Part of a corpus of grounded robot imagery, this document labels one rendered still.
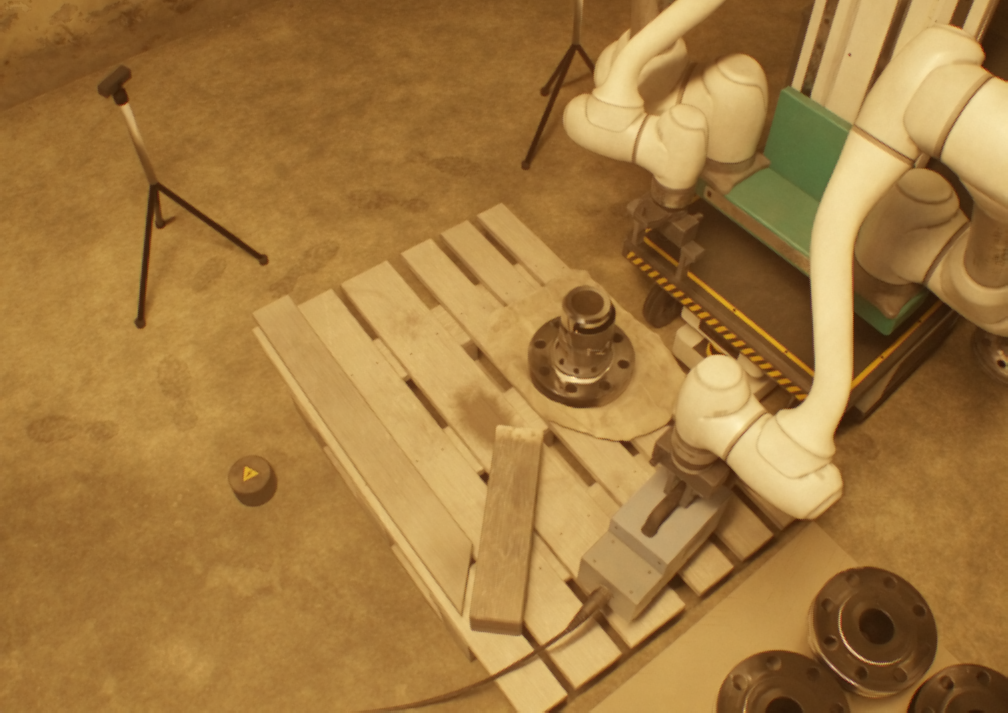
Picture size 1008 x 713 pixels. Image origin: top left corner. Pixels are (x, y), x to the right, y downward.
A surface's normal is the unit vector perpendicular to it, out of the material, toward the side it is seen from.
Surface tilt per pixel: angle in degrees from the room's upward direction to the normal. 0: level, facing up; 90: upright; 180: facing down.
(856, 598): 0
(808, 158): 90
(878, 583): 0
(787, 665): 0
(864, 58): 90
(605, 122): 61
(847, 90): 90
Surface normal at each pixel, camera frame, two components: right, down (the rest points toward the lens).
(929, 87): -0.70, -0.06
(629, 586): 0.00, -0.62
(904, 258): -0.72, 0.55
